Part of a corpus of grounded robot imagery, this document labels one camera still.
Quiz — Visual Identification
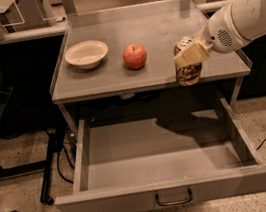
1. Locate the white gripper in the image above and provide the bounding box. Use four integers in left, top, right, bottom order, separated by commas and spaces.
174, 5, 247, 68

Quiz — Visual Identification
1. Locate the orange soda can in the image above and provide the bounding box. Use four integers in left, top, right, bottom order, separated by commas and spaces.
173, 36, 202, 86

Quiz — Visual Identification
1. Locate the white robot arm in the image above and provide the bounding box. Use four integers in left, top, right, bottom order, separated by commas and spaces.
174, 0, 266, 68

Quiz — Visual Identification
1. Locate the grey counter cabinet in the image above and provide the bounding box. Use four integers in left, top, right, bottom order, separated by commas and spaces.
38, 0, 260, 139

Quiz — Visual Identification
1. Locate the grey open top drawer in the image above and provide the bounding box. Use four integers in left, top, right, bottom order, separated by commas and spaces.
55, 99, 266, 212

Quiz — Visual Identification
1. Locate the red apple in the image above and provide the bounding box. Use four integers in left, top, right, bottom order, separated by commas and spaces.
122, 42, 147, 70

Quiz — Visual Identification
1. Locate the white paper bowl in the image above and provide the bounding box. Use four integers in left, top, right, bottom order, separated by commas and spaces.
64, 40, 109, 70

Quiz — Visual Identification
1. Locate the black drawer handle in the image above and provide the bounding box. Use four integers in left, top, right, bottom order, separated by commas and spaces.
154, 189, 193, 207

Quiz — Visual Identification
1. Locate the white horizontal rail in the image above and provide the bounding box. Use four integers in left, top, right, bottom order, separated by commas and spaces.
0, 24, 68, 44

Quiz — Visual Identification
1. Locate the black table leg frame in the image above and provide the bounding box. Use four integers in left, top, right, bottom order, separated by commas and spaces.
0, 123, 76, 212

